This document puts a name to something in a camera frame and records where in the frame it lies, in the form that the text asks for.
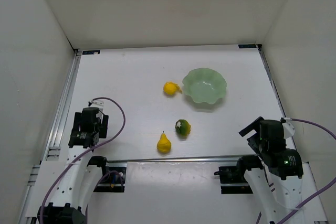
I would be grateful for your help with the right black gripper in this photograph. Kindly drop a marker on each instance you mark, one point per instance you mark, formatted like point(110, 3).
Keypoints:
point(250, 127)

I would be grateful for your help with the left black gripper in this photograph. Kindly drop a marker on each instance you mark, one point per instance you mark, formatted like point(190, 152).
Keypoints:
point(77, 121)

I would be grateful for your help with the green yellow fake mango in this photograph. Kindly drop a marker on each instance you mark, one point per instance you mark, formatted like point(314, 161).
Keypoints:
point(182, 127)

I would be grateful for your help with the yellow fake pear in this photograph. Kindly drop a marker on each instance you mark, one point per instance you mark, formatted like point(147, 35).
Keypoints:
point(164, 145)

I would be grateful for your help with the yellow fake lemon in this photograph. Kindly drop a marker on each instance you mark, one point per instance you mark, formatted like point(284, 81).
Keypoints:
point(171, 88)

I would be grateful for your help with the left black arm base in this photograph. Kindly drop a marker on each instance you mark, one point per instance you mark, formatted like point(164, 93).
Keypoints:
point(114, 181)

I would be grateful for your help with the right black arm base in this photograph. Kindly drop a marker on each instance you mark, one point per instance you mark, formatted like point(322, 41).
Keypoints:
point(232, 177)

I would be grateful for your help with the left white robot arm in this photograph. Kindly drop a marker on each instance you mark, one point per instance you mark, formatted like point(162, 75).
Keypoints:
point(67, 199)

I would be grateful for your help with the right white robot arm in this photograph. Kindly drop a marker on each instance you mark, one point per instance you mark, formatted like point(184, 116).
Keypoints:
point(275, 172)

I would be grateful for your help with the green glass fruit bowl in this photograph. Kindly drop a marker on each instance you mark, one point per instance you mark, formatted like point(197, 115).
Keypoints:
point(204, 85)

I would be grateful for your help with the left blue label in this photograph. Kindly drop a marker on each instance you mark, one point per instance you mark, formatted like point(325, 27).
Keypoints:
point(91, 52)

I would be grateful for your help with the blue label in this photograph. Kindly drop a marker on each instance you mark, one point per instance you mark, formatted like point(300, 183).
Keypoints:
point(91, 52)
point(246, 46)

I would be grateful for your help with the right blue label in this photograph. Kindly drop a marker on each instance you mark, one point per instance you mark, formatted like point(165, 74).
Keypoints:
point(246, 46)

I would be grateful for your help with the white front cover board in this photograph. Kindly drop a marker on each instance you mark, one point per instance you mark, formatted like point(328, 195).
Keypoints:
point(172, 193)

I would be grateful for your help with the front aluminium rail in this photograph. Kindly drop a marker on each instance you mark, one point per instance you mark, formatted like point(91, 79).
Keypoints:
point(233, 158)

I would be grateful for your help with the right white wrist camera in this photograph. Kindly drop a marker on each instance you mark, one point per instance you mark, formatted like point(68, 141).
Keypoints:
point(288, 128)

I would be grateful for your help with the left aluminium rail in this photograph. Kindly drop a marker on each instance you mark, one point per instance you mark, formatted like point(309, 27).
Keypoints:
point(59, 122)

